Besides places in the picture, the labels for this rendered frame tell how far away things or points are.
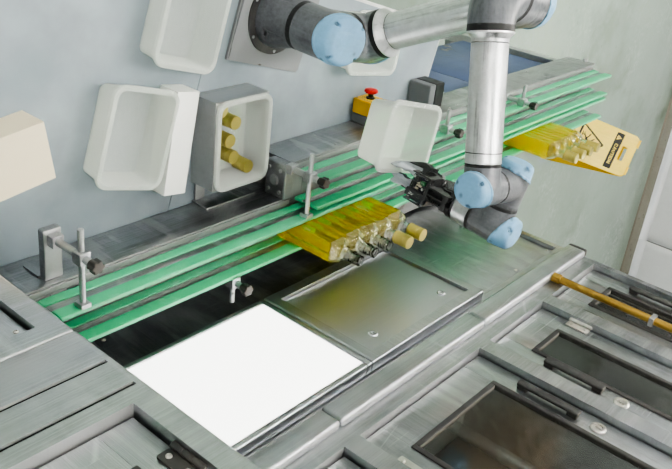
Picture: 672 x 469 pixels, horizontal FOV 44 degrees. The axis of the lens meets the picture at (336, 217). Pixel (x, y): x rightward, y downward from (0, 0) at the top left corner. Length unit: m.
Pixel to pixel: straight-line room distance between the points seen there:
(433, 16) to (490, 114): 0.32
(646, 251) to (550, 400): 6.50
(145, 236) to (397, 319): 0.62
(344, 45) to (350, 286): 0.61
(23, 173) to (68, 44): 0.27
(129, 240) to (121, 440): 0.82
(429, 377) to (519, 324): 0.39
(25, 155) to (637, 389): 1.42
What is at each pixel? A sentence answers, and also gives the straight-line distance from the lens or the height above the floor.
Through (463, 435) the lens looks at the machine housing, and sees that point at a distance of 1.77.
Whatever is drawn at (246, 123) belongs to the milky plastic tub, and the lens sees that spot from 2.05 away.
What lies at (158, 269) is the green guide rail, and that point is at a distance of 1.79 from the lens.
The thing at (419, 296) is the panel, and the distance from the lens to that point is 2.11.
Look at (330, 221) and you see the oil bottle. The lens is 2.06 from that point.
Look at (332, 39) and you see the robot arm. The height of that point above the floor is 0.99.
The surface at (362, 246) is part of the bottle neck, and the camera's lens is 2.01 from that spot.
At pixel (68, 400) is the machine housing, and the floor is 1.37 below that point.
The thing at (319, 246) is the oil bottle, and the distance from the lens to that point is 2.00.
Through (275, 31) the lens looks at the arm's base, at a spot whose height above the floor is 0.82.
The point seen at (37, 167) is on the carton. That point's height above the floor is 0.82.
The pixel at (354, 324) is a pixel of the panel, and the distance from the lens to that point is 1.96.
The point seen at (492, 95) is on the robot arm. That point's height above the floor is 1.39.
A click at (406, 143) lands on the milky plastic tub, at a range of 2.10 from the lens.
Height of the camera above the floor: 2.14
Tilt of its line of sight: 33 degrees down
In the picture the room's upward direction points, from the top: 115 degrees clockwise
